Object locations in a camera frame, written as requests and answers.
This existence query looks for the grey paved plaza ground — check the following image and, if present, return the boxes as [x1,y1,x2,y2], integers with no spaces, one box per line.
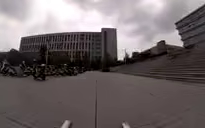
[0,70,205,128]

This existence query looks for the long curved grey building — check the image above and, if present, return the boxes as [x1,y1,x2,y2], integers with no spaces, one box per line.
[18,27,118,63]

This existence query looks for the low building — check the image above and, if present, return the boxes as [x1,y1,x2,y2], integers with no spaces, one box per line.
[131,39,184,61]

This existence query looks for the robot's own part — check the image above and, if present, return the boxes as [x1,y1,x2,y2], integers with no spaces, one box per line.
[121,121,131,128]
[60,119,72,128]

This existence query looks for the wide grey stone steps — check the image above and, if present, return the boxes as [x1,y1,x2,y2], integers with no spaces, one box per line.
[109,47,205,85]

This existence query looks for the row of trees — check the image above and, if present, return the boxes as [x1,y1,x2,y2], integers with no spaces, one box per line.
[0,45,118,71]

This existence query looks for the tall slab-fronted grey building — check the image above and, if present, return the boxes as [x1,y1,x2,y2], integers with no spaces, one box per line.
[174,0,205,50]

